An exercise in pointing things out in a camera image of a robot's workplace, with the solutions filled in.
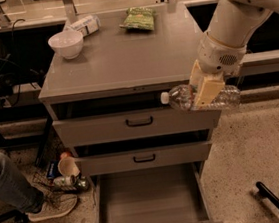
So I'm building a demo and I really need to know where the grey top drawer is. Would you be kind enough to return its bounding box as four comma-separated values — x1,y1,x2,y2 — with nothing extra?
47,92,220,147

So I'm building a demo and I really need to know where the grey sneaker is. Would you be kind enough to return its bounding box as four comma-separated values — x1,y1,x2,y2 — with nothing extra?
27,194,78,222

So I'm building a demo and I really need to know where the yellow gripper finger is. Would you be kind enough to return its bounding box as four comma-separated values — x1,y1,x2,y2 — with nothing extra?
190,73,225,107
189,61,205,87

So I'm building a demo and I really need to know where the black chair base left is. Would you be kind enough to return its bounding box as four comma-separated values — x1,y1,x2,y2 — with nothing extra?
0,209,29,223

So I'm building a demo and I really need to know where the white cup in basket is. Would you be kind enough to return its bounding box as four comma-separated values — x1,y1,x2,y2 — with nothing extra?
58,157,80,176

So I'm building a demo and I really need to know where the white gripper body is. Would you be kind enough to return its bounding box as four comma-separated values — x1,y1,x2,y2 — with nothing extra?
197,33,246,75

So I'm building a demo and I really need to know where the wire basket on floor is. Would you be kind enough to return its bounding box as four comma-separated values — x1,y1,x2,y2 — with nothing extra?
32,151,90,194

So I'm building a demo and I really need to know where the black cable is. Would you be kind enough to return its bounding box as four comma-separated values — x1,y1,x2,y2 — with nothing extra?
0,18,36,107

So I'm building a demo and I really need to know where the blue can in basket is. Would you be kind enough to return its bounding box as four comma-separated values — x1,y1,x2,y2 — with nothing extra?
46,161,60,179

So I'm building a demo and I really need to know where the green chip bag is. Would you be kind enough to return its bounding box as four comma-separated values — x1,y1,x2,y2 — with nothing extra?
120,7,156,31

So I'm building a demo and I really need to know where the small bottle in basket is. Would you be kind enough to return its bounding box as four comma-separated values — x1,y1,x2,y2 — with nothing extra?
53,175,76,187

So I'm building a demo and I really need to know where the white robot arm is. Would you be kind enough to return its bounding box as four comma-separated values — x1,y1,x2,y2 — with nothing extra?
189,0,279,108

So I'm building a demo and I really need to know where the clear plastic water bottle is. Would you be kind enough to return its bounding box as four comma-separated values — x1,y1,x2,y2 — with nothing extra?
160,84,241,111

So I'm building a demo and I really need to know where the person leg in jeans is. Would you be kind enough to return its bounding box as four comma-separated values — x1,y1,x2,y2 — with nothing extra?
0,152,44,213

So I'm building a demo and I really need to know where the white snack package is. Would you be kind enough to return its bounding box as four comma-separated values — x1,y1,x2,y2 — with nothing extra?
65,15,101,37

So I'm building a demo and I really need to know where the white ceramic bowl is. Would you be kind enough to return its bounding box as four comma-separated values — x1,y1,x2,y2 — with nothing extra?
48,30,84,59

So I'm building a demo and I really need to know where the grey drawer cabinet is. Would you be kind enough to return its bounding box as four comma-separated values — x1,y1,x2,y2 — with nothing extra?
28,0,248,223

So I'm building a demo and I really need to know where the grey middle drawer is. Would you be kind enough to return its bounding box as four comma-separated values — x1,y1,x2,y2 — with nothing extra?
75,130,212,176

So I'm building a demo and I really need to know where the grey drawer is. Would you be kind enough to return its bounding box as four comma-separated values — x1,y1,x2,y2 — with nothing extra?
47,92,220,147
75,130,212,176
94,163,222,223

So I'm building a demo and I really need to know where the grey bottom drawer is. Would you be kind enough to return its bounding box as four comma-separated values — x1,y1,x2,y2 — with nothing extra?
94,163,222,223

